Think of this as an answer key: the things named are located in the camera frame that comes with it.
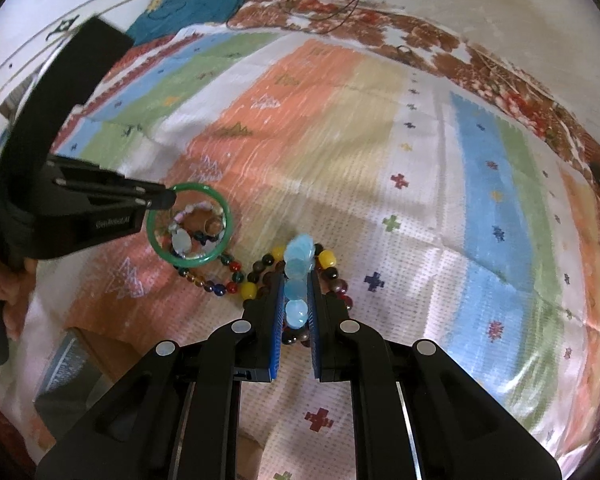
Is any red bead bracelet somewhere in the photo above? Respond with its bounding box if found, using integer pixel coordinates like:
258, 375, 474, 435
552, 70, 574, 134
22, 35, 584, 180
258, 259, 356, 348

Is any dark grey metal tray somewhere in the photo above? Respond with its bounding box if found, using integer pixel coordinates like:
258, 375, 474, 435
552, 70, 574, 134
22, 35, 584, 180
33, 328, 114, 440

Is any white pastel bead bracelet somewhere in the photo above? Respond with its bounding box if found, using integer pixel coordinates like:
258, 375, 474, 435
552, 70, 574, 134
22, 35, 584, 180
166, 199, 224, 257

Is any light blue bead bracelet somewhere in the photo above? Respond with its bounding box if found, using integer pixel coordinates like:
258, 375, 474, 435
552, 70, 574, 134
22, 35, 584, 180
282, 232, 318, 332

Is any multicolour small bead bracelet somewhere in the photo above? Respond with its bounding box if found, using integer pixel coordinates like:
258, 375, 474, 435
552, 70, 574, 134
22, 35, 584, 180
175, 228, 246, 297

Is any brown floral bedsheet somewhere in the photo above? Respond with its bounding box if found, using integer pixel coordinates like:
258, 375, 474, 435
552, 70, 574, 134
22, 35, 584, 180
227, 0, 600, 224

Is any person's left hand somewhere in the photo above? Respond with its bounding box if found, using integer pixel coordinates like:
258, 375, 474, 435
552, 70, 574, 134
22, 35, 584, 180
0, 259, 38, 340

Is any striped colourful blanket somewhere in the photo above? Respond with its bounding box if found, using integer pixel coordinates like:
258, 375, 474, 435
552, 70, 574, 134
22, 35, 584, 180
17, 30, 600, 479

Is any yellow and black bead bracelet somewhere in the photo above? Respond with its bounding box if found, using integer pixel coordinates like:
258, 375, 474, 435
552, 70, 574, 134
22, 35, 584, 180
239, 242, 340, 346

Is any green jade bangle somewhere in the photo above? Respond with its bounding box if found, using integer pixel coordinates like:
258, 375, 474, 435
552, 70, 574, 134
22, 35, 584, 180
146, 182, 234, 269

